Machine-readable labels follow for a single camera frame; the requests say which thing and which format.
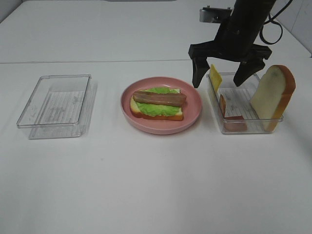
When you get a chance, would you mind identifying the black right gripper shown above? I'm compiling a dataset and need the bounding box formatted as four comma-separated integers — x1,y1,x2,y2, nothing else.
188,0,275,88

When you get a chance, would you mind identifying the yellow cheese slice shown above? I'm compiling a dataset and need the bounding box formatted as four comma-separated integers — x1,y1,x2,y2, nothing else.
209,64,222,93

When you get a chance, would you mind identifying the bacon strip from container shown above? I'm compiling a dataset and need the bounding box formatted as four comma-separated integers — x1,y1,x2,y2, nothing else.
133,91,187,107
219,95,248,132

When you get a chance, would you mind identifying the green lettuce leaf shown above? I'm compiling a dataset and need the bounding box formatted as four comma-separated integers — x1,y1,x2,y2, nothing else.
130,87,183,117

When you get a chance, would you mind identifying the bread slice from container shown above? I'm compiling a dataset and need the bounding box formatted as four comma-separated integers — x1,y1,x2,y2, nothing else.
130,87,187,121

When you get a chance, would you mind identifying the pink round plate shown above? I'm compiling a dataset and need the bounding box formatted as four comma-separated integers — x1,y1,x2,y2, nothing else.
120,77,202,135

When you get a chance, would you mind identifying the clear plastic right container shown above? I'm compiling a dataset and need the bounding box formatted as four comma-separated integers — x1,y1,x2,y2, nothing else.
206,73,283,134

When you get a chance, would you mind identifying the clear plastic container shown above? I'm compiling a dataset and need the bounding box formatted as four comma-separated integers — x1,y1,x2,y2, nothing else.
17,75,98,139
206,73,283,134

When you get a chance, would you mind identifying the bread slice in right container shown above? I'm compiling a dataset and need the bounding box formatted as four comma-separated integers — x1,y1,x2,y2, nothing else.
250,65,296,132

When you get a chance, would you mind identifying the clear plastic left container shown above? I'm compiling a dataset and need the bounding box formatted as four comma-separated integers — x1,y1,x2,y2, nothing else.
17,75,98,139

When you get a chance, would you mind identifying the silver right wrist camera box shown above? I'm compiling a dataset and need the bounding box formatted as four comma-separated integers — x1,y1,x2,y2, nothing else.
199,6,233,23

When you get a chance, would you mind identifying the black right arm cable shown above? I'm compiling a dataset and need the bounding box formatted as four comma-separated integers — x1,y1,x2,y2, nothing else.
259,0,293,45

